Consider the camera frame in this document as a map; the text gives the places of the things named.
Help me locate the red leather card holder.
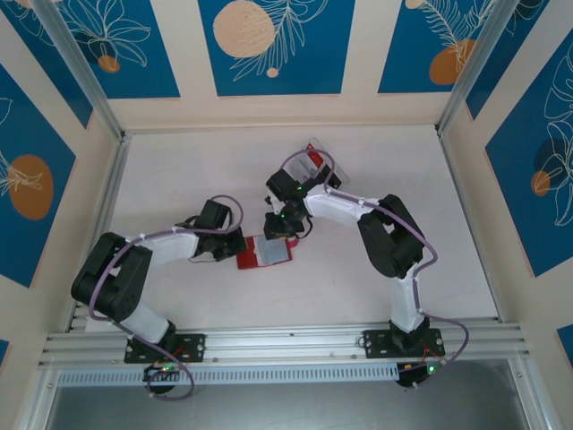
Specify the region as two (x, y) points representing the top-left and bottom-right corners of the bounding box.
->
(235, 233), (301, 271)

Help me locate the clear plastic card box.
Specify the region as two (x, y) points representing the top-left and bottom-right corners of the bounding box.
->
(286, 136), (354, 192)

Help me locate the dark glossy card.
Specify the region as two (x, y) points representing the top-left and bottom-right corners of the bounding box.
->
(314, 163), (345, 190)

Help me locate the red card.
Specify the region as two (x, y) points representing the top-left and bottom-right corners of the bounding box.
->
(304, 142), (331, 168)

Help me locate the black controller board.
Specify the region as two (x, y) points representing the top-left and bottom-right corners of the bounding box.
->
(396, 361), (443, 390)
(141, 363), (181, 383)

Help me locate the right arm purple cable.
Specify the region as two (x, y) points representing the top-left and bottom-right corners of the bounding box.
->
(278, 149), (471, 391)

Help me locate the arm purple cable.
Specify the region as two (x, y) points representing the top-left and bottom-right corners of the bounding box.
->
(88, 193), (245, 401)
(278, 149), (471, 391)

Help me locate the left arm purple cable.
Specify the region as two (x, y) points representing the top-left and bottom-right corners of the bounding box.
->
(88, 193), (245, 401)

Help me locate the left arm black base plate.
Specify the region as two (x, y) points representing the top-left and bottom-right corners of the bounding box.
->
(124, 333), (208, 365)

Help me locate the aluminium front rail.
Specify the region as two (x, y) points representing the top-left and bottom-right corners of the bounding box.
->
(38, 316), (533, 369)

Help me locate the aluminium side rail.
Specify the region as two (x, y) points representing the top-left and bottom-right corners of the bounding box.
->
(436, 132), (502, 323)
(65, 133), (132, 333)

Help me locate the white slotted cable duct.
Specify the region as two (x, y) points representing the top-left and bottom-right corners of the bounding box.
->
(56, 363), (400, 388)

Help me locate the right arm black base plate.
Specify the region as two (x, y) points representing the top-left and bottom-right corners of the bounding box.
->
(363, 328), (446, 360)

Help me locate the aluminium corner post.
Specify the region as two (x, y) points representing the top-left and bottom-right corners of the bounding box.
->
(436, 0), (536, 135)
(32, 0), (128, 143)

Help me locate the aluminium frame leg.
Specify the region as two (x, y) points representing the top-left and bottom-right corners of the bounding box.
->
(17, 367), (62, 430)
(508, 357), (556, 430)

